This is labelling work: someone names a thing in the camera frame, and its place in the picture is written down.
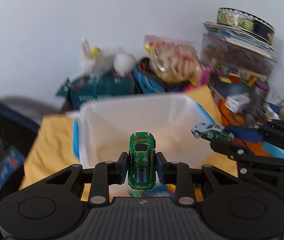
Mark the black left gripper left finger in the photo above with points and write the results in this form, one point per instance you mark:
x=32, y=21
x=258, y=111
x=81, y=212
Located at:
x=105, y=174

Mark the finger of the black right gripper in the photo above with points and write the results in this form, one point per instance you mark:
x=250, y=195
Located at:
x=272, y=129
x=251, y=154

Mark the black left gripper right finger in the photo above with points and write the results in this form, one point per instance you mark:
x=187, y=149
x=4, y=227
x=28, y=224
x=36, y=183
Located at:
x=179, y=175

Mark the white green toy car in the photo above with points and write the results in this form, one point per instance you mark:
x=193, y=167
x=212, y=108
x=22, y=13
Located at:
x=211, y=132

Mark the blue card box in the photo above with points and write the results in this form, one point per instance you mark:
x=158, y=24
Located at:
x=273, y=150

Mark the orange box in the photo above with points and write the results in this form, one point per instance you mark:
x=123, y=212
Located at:
x=242, y=135

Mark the white plastic storage bin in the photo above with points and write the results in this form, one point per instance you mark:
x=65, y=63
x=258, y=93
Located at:
x=105, y=127

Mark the yellow cloth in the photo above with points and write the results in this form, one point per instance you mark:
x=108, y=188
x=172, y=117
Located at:
x=52, y=150

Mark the clear toy box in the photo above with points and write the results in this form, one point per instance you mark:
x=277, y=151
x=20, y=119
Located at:
x=233, y=64

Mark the dark green box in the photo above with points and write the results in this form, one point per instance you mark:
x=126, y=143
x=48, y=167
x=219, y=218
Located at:
x=84, y=88

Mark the stack of books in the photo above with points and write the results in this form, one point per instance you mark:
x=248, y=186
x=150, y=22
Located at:
x=241, y=38

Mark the round tin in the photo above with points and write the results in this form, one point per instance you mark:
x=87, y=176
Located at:
x=246, y=21

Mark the white plush toy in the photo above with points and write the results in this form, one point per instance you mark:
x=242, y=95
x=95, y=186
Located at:
x=97, y=62

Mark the snack bag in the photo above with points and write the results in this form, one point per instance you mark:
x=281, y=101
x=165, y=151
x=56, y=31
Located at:
x=173, y=61

